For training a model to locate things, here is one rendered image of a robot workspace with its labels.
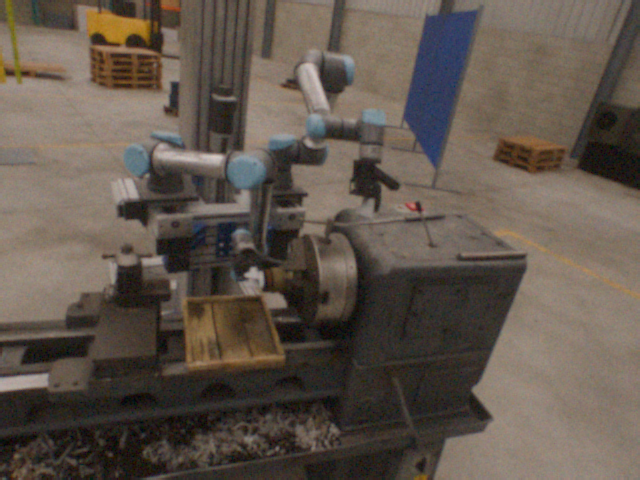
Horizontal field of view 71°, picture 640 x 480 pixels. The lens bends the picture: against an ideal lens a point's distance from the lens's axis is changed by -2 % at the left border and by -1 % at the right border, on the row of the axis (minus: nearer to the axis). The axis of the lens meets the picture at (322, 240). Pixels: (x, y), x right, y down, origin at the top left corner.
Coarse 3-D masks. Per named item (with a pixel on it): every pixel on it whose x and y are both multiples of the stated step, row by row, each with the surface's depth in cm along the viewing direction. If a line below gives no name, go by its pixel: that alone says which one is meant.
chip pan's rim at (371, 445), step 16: (480, 400) 182; (448, 416) 178; (464, 416) 181; (480, 416) 181; (352, 432) 164; (368, 432) 166; (432, 432) 165; (448, 432) 170; (464, 432) 173; (336, 448) 152; (352, 448) 156; (368, 448) 159; (384, 448) 162; (240, 464) 140; (256, 464) 144; (272, 464) 147; (288, 464) 150; (304, 464) 152
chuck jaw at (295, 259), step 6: (294, 240) 153; (300, 240) 154; (294, 246) 153; (300, 246) 153; (288, 252) 151; (294, 252) 152; (300, 252) 153; (288, 258) 151; (294, 258) 152; (300, 258) 152; (282, 264) 150; (288, 264) 151; (294, 264) 151; (300, 264) 152; (294, 270) 153; (300, 270) 154
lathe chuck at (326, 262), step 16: (304, 240) 153; (320, 240) 146; (336, 240) 148; (320, 256) 141; (336, 256) 143; (304, 272) 158; (320, 272) 139; (336, 272) 141; (320, 288) 139; (336, 288) 140; (304, 304) 154; (320, 304) 140; (336, 304) 142; (304, 320) 154; (320, 320) 145; (336, 320) 148
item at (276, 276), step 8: (264, 272) 146; (272, 272) 147; (280, 272) 147; (288, 272) 150; (264, 280) 146; (272, 280) 146; (280, 280) 146; (264, 288) 146; (272, 288) 147; (280, 288) 147
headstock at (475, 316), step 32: (384, 224) 162; (416, 224) 166; (448, 224) 171; (480, 224) 177; (384, 256) 140; (416, 256) 142; (448, 256) 146; (384, 288) 137; (416, 288) 143; (448, 288) 147; (480, 288) 152; (512, 288) 158; (352, 320) 154; (384, 320) 143; (416, 320) 149; (448, 320) 154; (480, 320) 159; (352, 352) 154; (384, 352) 150; (416, 352) 158
